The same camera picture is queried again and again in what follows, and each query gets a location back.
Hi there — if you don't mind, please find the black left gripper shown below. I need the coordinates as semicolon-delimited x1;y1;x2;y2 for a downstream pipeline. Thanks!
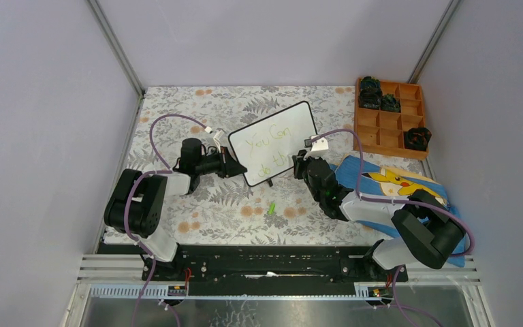
195;146;247;178

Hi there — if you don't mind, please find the small black-framed whiteboard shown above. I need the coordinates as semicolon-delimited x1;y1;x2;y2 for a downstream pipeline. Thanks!
228;101;317;187

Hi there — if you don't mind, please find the green marker cap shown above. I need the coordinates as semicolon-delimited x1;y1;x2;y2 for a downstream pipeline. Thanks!
268;202;276;215

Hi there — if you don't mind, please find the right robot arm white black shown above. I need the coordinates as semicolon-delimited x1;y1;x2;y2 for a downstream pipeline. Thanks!
293;150;471;281

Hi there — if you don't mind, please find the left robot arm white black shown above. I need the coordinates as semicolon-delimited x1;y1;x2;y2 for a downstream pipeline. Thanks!
104;138;247;280

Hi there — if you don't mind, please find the floral patterned table mat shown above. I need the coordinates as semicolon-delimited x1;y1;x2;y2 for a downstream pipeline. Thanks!
126;86;383;245

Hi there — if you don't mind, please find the blue yellow cartoon cloth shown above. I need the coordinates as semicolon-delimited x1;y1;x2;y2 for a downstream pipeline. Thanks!
335;155;470;270

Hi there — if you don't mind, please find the orange wooden compartment tray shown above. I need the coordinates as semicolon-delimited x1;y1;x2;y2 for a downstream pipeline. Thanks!
354;78;428;160

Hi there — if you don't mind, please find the black object tray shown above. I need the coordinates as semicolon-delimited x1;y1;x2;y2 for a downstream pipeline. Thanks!
358;88;383;110
359;76;381;91
380;93;401;112
404;127;432;151

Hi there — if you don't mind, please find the black object tray middle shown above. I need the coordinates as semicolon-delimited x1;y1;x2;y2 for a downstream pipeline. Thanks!
380;93;401;112

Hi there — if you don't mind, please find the black object tray top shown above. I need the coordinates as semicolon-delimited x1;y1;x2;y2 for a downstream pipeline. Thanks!
359;76;381;91

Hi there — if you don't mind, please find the black object tray right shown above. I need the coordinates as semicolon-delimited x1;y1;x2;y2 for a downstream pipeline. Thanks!
404;127;432;151

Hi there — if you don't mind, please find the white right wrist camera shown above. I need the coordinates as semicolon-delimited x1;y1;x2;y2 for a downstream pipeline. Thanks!
304;136;329;160

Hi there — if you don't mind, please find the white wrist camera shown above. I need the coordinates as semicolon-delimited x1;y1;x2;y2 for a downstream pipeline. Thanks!
204;126;225;155
304;136;329;160

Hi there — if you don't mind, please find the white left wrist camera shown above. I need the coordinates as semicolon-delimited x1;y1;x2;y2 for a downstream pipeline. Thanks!
204;126;225;155

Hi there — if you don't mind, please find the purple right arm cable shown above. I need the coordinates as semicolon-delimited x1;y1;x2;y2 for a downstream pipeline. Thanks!
308;128;476;258

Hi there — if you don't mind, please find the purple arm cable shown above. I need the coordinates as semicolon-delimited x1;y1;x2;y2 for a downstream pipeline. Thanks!
308;128;476;258
123;113;208;327

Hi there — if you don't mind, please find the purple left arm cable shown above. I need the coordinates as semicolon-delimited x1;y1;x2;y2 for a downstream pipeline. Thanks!
123;113;208;327

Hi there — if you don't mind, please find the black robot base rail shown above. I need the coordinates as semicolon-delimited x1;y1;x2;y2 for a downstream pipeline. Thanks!
142;245;408;296

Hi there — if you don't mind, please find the left aluminium frame post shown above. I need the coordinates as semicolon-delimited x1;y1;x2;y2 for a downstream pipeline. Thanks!
85;0;146;97

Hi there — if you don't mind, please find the aluminium frame post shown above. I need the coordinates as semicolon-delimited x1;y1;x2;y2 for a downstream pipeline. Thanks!
85;0;146;97
408;0;464;84

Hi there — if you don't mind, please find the right aluminium frame post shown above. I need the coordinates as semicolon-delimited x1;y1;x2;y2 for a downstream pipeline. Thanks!
408;0;464;84

